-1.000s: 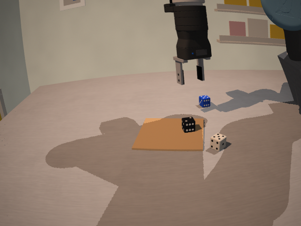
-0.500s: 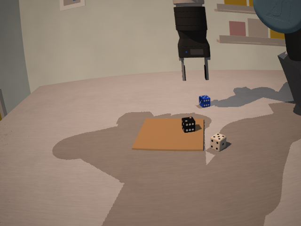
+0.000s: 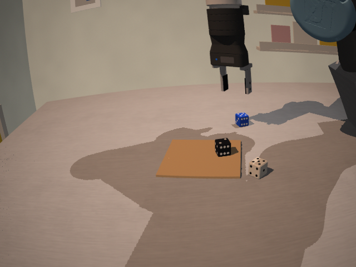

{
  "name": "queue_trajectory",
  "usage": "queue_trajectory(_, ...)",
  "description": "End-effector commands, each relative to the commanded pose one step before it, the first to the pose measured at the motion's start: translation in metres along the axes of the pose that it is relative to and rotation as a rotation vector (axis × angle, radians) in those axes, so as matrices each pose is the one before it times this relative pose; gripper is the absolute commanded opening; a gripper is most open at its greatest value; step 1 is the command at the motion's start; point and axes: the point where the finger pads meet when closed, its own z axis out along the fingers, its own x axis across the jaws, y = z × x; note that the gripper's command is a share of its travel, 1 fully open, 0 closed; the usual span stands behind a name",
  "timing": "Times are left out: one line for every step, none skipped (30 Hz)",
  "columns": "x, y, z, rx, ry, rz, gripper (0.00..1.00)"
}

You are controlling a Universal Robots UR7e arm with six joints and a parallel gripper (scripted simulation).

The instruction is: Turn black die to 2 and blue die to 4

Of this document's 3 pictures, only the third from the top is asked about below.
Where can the orange flat mat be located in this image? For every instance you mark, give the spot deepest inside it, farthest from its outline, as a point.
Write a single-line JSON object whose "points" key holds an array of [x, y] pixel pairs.
{"points": [[197, 159]]}

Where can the white die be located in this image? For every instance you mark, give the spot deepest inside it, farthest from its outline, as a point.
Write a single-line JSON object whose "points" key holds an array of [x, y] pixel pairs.
{"points": [[258, 167]]}

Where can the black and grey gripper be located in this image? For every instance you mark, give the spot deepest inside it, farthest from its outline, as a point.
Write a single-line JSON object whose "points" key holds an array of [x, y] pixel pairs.
{"points": [[227, 33]]}

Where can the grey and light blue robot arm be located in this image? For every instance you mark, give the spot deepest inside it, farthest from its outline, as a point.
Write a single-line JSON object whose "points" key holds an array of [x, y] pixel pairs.
{"points": [[330, 21]]}

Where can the blue die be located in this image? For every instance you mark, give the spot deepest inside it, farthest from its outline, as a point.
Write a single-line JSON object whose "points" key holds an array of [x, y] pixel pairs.
{"points": [[241, 119]]}

